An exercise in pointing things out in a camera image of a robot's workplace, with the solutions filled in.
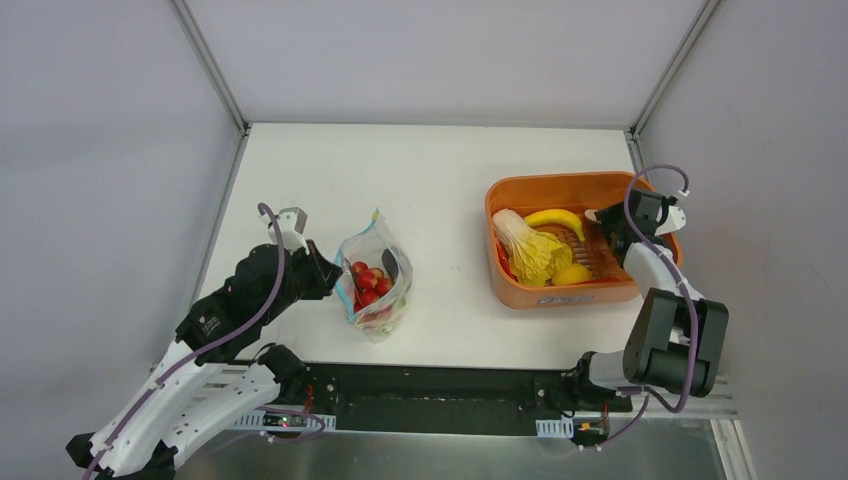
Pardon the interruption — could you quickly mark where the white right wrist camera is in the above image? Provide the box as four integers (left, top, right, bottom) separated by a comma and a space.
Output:
656, 191, 689, 236

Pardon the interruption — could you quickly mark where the white mushroom toy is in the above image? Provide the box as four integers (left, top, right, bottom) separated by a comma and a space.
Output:
584, 209, 601, 224

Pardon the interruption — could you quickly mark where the yellow lemon toy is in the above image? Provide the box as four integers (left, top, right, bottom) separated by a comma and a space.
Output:
551, 263, 593, 286

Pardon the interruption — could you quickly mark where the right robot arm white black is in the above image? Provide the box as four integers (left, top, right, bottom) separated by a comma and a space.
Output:
564, 189, 729, 410

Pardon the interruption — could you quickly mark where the yellow banana toy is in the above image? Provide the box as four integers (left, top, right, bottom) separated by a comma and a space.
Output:
524, 209, 586, 243

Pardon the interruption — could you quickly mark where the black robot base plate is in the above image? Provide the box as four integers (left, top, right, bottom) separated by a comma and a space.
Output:
271, 362, 633, 436

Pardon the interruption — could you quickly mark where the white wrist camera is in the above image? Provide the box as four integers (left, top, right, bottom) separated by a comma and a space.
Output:
275, 207, 308, 254
656, 191, 689, 236

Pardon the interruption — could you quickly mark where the orange plastic basket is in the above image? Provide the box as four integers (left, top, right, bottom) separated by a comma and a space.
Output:
484, 171, 684, 311

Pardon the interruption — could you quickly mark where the yellow napa cabbage toy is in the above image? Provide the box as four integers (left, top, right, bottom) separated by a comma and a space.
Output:
492, 209, 573, 287

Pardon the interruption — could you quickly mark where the dark purple eggplant toy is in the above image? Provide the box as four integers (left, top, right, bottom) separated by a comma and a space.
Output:
381, 248, 401, 283

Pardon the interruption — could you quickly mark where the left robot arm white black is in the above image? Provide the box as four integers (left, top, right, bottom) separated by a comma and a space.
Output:
66, 241, 343, 479

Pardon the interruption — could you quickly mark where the clear zip top bag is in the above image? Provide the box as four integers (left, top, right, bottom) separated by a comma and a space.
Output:
334, 210, 413, 343

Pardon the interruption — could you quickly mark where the red peach cluster toy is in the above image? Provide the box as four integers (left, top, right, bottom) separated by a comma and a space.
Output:
351, 261, 394, 314

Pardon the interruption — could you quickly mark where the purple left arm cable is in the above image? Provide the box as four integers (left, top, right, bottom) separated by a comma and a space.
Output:
79, 202, 287, 480

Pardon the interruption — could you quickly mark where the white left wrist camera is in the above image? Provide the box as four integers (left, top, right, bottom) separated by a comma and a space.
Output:
275, 207, 308, 254

